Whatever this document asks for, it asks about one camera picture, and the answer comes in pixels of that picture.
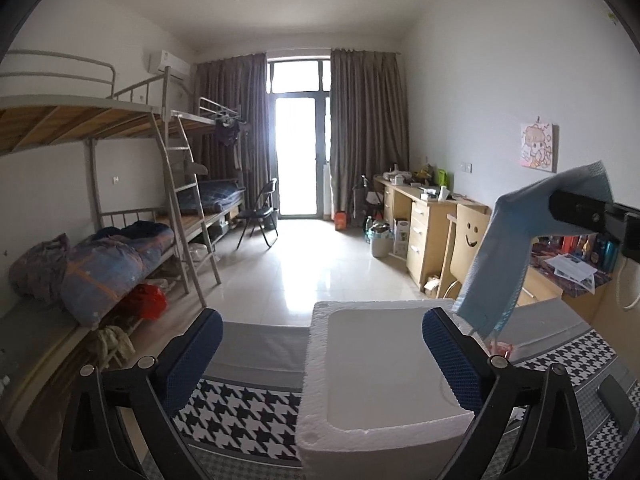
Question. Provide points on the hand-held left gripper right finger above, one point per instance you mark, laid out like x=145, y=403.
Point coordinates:
x=450, y=357

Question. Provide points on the white printed paper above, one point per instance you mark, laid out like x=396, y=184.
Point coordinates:
x=572, y=270

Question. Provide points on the white air conditioner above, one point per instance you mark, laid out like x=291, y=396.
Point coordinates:
x=165, y=62

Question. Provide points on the green bag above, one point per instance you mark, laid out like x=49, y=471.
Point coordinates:
x=443, y=177

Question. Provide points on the light wooden desk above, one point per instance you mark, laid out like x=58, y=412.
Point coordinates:
x=425, y=230

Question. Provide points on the blue face mask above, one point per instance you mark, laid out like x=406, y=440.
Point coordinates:
x=500, y=260

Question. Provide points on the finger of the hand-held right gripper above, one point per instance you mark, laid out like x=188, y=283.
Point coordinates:
x=580, y=211

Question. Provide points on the blue plaid quilt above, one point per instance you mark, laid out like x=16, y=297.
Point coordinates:
x=110, y=265

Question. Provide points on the black smartphone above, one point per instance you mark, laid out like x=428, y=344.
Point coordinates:
x=615, y=396

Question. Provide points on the metal bunk bed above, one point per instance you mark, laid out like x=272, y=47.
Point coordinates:
x=75, y=120
x=210, y=119

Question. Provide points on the black folding chair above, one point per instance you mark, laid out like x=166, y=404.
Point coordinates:
x=257, y=212

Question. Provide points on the beige cloth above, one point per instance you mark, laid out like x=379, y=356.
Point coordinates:
x=112, y=342

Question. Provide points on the blue folded bedding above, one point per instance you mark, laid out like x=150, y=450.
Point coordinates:
x=215, y=197

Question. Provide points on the white carton box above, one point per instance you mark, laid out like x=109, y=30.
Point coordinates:
x=401, y=237

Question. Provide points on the brown curtain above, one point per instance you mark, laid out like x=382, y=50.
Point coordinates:
x=235, y=110
x=367, y=125

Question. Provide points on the dark hanging clothes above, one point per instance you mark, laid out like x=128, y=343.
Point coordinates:
x=227, y=132

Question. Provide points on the red plastic bag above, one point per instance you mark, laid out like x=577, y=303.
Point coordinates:
x=145, y=302

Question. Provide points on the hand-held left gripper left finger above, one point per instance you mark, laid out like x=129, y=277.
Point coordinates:
x=192, y=357

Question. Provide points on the red snack wrapper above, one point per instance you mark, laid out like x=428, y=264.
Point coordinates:
x=501, y=349

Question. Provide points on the houndstooth tablecloth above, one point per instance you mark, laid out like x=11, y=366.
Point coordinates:
x=240, y=410

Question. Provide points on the wooden chair with smiley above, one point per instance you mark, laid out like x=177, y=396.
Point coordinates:
x=470, y=240

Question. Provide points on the glass balcony door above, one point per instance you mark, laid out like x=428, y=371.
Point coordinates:
x=297, y=150

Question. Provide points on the white wall socket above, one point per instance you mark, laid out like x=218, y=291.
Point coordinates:
x=466, y=166

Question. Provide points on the purple grey cloth bundle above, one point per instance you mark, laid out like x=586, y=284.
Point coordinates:
x=37, y=270

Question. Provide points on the white foam box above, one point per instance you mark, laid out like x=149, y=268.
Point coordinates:
x=380, y=360

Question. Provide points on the row of toiletry bottles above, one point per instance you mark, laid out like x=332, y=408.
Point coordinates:
x=585, y=249

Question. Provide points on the wooden desk with patterned cover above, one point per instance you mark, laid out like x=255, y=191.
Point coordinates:
x=540, y=285

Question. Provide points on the orange bag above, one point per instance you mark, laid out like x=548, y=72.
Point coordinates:
x=341, y=220

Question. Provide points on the pink wall poster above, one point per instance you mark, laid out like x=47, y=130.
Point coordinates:
x=539, y=146

